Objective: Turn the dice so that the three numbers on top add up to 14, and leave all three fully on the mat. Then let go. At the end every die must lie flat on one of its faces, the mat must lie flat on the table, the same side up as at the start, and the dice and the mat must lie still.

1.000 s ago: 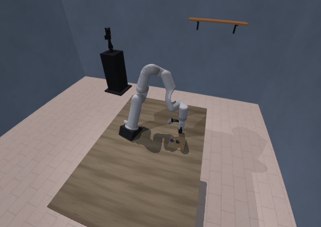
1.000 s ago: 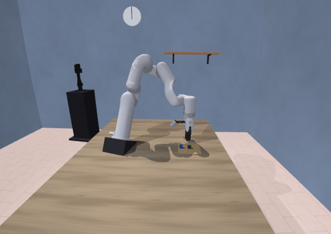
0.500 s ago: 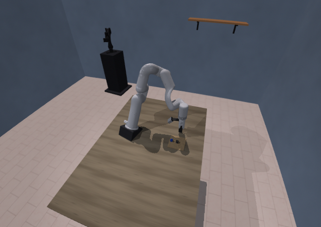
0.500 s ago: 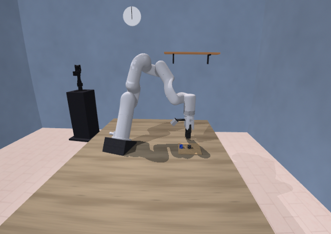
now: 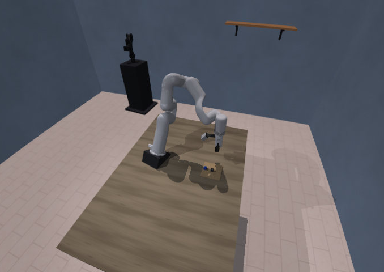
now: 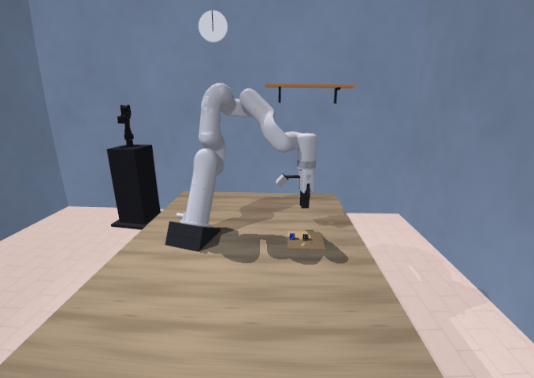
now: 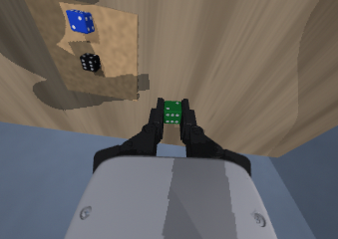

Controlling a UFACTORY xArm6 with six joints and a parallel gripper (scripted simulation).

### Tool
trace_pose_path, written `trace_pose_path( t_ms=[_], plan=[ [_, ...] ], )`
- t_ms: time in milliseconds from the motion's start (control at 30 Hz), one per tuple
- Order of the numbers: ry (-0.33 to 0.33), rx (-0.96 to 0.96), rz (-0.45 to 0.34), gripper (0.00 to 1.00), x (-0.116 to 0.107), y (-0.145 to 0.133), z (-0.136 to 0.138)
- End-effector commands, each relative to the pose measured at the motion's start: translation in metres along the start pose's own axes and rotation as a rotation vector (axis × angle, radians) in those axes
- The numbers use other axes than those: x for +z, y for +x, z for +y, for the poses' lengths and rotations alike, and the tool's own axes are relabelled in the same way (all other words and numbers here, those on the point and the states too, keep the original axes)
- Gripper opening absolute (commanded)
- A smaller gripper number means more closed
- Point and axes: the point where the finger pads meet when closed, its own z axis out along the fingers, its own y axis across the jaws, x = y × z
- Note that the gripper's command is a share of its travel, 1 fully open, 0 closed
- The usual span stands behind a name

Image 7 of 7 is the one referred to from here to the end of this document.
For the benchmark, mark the black die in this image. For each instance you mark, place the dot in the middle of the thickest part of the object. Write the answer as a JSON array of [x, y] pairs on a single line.
[[90, 62]]

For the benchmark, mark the tan sandy mat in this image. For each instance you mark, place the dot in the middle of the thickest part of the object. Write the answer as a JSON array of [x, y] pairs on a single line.
[[115, 41]]

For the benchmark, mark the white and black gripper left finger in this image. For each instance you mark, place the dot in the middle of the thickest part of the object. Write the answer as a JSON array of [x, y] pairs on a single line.
[[143, 143]]

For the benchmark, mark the green die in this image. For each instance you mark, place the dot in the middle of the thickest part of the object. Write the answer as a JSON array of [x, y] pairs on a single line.
[[172, 112]]

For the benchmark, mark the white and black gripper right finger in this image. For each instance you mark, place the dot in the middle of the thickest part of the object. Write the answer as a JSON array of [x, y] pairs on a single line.
[[197, 144]]

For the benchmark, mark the blue die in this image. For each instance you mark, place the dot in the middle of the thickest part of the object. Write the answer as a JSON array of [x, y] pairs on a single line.
[[80, 21]]

